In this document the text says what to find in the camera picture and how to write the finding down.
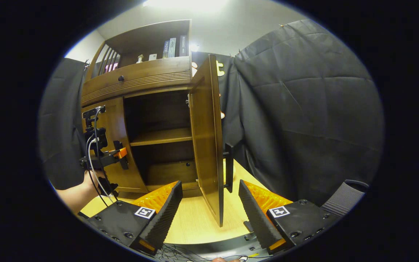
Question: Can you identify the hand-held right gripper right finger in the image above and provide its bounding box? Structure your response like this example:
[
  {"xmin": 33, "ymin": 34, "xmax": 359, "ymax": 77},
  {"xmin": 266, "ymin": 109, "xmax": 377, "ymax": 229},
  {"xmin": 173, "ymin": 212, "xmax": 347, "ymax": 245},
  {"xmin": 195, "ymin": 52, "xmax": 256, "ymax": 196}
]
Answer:
[{"xmin": 238, "ymin": 179, "xmax": 341, "ymax": 255}]

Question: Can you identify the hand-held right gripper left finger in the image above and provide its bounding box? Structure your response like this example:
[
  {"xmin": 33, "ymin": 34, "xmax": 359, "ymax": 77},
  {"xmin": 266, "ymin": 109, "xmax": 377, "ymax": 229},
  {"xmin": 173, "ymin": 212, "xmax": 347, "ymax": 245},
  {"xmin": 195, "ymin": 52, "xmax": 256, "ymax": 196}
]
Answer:
[{"xmin": 86, "ymin": 181, "xmax": 183, "ymax": 255}]

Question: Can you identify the wooden shoe cabinet door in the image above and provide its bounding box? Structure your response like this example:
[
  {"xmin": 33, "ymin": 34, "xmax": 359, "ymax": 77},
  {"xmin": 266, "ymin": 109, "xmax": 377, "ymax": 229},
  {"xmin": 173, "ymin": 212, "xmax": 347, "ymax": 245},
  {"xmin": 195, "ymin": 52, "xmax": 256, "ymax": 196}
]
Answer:
[
  {"xmin": 188, "ymin": 55, "xmax": 225, "ymax": 227},
  {"xmin": 81, "ymin": 96, "xmax": 148, "ymax": 193}
]

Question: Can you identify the black door handle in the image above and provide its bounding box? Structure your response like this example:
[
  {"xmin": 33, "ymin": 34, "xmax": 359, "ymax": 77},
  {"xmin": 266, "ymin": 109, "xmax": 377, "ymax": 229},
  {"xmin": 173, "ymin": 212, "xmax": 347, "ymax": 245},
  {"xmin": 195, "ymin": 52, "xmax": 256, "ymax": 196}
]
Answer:
[{"xmin": 224, "ymin": 143, "xmax": 234, "ymax": 193}]

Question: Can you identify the wooden double-door shoe cabinet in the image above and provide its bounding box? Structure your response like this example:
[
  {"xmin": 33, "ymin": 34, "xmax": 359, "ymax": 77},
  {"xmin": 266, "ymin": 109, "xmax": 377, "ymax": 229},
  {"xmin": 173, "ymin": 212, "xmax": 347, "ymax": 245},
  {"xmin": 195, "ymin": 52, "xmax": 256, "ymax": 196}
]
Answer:
[{"xmin": 80, "ymin": 19, "xmax": 199, "ymax": 199}]

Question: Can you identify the wooden inner shelf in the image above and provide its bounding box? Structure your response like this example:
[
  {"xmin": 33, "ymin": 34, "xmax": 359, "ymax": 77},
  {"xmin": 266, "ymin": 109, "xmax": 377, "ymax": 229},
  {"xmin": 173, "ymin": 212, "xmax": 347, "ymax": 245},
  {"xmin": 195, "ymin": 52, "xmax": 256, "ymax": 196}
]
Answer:
[{"xmin": 129, "ymin": 127, "xmax": 193, "ymax": 147}]

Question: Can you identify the ceiling light panel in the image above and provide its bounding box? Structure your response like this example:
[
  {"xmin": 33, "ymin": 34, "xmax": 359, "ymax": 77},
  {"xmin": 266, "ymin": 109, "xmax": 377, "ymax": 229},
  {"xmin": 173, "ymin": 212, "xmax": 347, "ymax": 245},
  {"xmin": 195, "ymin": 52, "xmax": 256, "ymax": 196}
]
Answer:
[{"xmin": 144, "ymin": 0, "xmax": 228, "ymax": 13}]

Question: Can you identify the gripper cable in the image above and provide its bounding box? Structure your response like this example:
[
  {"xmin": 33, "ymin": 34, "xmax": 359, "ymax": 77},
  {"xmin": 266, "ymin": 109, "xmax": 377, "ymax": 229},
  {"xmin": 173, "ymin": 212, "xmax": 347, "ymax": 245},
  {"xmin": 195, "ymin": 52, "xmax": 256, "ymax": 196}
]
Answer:
[{"xmin": 85, "ymin": 107, "xmax": 119, "ymax": 208}]

